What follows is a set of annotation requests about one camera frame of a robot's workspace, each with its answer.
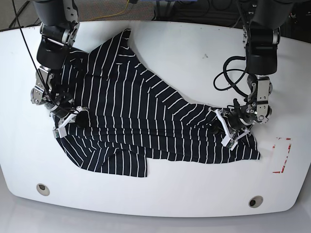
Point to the right table cable grommet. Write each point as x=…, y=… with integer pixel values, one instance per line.
x=255, y=202

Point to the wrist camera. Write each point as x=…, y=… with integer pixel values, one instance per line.
x=59, y=132
x=229, y=143

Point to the black white striped t-shirt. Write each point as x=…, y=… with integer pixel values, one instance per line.
x=135, y=116

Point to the red tape rectangle marking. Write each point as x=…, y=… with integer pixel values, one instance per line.
x=280, y=154

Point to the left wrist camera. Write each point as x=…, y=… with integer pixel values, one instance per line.
x=229, y=143

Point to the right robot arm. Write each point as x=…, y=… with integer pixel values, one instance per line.
x=59, y=26

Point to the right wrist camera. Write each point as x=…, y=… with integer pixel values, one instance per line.
x=59, y=132

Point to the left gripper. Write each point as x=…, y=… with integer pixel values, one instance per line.
x=220, y=125

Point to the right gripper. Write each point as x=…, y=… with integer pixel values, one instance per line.
x=62, y=118

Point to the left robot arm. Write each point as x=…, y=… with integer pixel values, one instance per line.
x=261, y=27

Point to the table cable grommet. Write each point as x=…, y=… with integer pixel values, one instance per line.
x=255, y=202
x=42, y=189

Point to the left table cable grommet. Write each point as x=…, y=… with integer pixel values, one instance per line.
x=42, y=189

